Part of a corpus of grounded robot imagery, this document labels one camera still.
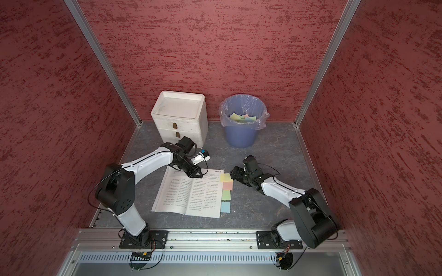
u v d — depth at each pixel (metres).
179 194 0.83
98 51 0.84
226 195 0.88
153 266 0.68
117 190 0.47
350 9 0.71
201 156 0.79
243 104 1.00
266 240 0.74
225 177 0.94
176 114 0.92
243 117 1.06
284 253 0.72
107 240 1.21
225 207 0.83
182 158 0.70
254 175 0.69
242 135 1.00
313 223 0.43
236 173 0.80
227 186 0.90
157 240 0.73
